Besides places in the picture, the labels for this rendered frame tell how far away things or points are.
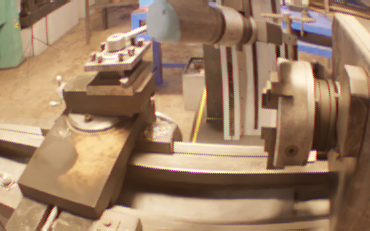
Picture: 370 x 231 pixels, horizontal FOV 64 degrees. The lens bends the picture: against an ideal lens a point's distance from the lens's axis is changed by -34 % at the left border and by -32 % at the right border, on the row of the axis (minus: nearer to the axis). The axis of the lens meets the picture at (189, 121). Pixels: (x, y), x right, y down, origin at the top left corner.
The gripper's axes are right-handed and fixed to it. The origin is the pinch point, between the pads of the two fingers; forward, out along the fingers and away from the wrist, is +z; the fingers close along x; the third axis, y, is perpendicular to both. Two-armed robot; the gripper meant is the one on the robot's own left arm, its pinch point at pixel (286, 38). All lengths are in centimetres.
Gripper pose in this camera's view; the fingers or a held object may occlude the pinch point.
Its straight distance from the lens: 88.5
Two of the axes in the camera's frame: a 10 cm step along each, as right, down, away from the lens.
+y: -0.5, 9.8, 1.9
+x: 5.2, 1.9, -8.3
